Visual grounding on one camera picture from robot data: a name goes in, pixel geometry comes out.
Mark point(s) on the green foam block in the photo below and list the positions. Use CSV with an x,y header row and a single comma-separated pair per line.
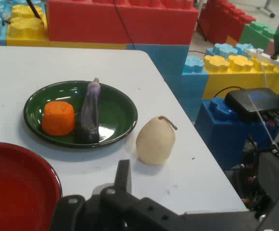
x,y
255,34

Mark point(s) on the small light blue foam block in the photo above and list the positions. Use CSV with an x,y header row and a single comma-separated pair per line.
x,y
226,49

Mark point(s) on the red round plate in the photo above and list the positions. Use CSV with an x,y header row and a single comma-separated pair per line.
x,y
16,187

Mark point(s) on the dark blue foam block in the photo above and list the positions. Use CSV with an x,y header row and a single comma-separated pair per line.
x,y
216,134

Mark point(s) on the black tripod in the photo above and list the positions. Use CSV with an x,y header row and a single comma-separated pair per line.
x,y
34,9

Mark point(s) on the beige toy pear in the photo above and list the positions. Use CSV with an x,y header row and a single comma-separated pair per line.
x,y
155,142

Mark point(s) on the black flat electronics box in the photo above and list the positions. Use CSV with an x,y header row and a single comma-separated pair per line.
x,y
255,102

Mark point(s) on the large red foam block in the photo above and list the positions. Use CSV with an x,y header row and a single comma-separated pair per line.
x,y
86,24

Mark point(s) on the dark green round plate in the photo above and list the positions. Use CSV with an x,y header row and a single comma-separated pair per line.
x,y
115,113

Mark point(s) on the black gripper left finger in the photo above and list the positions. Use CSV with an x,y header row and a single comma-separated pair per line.
x,y
120,211

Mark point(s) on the white power strip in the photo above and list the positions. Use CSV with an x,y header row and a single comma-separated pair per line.
x,y
271,59

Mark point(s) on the orange toy fruit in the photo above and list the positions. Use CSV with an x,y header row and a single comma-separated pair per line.
x,y
57,119

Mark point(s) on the red studded foam block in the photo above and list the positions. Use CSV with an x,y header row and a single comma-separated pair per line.
x,y
223,21

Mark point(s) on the purple toy eggplant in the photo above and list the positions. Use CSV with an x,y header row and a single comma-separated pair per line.
x,y
90,113

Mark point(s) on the office chair wheel base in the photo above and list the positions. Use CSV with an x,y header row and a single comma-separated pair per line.
x,y
268,8

